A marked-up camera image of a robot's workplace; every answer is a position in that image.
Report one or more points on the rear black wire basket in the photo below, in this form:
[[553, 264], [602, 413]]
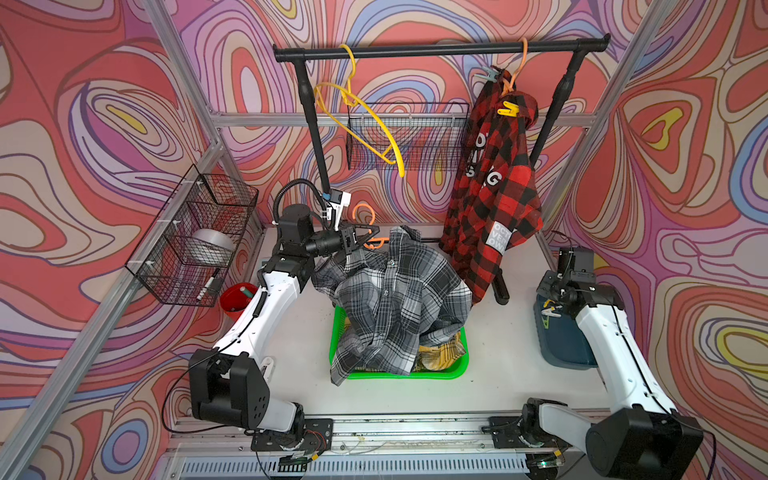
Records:
[[429, 135]]

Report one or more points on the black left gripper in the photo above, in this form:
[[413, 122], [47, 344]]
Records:
[[345, 242]]

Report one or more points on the black wire basket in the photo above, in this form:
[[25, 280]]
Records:
[[185, 260], [429, 135]]

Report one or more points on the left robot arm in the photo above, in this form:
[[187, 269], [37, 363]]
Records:
[[227, 385]]

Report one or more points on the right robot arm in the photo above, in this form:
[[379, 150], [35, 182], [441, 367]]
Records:
[[645, 436]]

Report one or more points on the grey tape roll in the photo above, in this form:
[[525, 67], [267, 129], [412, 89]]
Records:
[[209, 247]]

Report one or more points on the dark teal bin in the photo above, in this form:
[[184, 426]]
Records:
[[562, 343]]

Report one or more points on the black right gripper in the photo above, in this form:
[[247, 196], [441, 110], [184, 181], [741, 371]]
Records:
[[544, 286]]

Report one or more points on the red plastic cup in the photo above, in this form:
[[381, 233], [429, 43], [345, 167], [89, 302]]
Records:
[[236, 298]]

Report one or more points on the yellow clothespin on red shirt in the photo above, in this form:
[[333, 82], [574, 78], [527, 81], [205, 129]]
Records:
[[509, 109]]

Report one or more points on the teal clothespin on red shirt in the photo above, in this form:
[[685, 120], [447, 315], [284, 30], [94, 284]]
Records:
[[488, 74]]

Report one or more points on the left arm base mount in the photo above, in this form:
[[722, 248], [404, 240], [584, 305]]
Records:
[[307, 436]]

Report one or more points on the yellow plaid long-sleeve shirt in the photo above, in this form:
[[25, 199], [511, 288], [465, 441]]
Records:
[[441, 357]]

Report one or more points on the black marker in basket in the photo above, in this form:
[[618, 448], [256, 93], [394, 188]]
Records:
[[210, 285]]

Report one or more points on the green plastic basket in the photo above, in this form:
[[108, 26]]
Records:
[[455, 371]]

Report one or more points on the white clothespin on table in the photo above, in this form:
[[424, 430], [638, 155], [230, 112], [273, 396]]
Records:
[[267, 366]]

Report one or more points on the red plaid long-sleeve shirt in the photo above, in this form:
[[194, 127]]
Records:
[[494, 202]]

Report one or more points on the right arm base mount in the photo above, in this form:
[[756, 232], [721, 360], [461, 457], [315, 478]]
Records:
[[509, 432]]

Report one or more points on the grey plaid long-sleeve shirt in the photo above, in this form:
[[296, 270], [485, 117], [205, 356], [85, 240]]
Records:
[[395, 299]]

